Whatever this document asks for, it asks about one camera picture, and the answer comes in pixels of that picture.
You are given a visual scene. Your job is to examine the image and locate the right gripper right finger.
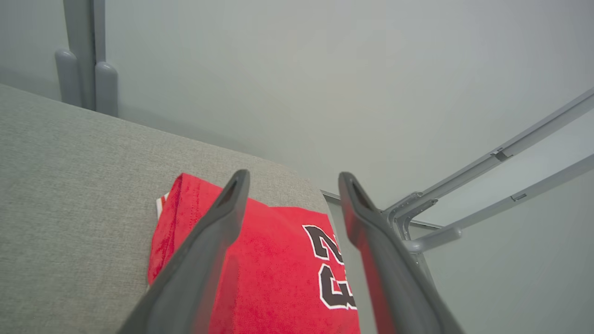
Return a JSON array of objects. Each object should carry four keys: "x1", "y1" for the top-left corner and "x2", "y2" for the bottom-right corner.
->
[{"x1": 338, "y1": 172, "x2": 465, "y2": 334}]

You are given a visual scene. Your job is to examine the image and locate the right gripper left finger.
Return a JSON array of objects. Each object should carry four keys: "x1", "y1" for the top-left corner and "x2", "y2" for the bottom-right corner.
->
[{"x1": 116, "y1": 169, "x2": 252, "y2": 334}]

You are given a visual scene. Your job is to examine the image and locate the red jersey with white sleeves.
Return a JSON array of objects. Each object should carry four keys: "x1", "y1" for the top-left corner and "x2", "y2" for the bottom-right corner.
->
[{"x1": 148, "y1": 173, "x2": 362, "y2": 334}]

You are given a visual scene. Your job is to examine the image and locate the grey fabric sofa cushion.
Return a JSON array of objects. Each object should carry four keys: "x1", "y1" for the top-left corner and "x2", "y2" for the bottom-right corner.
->
[{"x1": 0, "y1": 83, "x2": 333, "y2": 334}]

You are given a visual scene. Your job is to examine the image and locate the grey partition base rail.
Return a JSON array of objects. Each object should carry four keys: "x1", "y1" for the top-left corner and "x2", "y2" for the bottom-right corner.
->
[{"x1": 320, "y1": 189, "x2": 442, "y2": 231}]

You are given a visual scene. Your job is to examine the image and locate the grey metal frame rail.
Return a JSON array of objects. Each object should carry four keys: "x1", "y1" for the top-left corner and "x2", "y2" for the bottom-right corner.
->
[
  {"x1": 383, "y1": 88, "x2": 594, "y2": 225},
  {"x1": 403, "y1": 153, "x2": 594, "y2": 254}
]

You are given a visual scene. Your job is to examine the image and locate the grey rounded post foot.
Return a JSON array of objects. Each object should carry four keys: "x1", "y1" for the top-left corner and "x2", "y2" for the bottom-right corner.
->
[
  {"x1": 95, "y1": 62, "x2": 119, "y2": 117},
  {"x1": 55, "y1": 48, "x2": 80, "y2": 107}
]

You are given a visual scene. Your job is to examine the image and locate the grey partition post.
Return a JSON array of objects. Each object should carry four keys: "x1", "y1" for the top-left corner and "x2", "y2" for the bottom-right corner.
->
[{"x1": 63, "y1": 0, "x2": 106, "y2": 112}]

